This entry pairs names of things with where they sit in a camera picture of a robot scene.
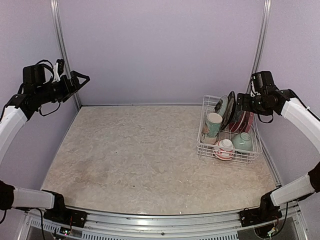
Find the red polka dot plate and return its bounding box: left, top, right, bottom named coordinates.
left=228, top=111, right=254, bottom=133

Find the aluminium front rail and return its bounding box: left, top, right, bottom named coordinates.
left=16, top=202, right=311, bottom=240

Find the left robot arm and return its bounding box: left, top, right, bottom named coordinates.
left=0, top=59, right=90, bottom=228

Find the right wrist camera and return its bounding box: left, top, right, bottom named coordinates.
left=249, top=74, right=257, bottom=97

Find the teal floral cup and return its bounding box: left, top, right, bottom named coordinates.
left=200, top=112, right=223, bottom=145

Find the red teal floral plate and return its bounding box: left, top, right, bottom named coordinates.
left=213, top=95, right=229, bottom=118

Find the white wire dish rack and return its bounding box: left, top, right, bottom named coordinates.
left=196, top=95, right=262, bottom=164

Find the black striped rim plate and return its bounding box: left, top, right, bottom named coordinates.
left=220, top=91, right=236, bottom=131

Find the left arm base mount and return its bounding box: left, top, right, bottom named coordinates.
left=43, top=197, right=88, bottom=228

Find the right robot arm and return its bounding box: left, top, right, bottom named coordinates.
left=236, top=71, right=320, bottom=222

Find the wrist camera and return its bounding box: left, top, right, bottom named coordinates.
left=249, top=74, right=257, bottom=97
left=52, top=59, right=65, bottom=82

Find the red white small bowl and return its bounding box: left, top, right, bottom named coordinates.
left=213, top=139, right=235, bottom=161

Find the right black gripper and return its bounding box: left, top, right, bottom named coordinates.
left=237, top=92, right=273, bottom=116

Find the left aluminium post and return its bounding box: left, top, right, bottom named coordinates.
left=49, top=0, right=82, bottom=110

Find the light green bowl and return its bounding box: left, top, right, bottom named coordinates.
left=231, top=132, right=253, bottom=152

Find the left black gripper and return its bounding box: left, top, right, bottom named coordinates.
left=35, top=70, right=90, bottom=104

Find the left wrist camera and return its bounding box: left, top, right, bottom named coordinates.
left=52, top=59, right=65, bottom=82

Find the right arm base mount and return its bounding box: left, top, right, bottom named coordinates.
left=239, top=200, right=283, bottom=227

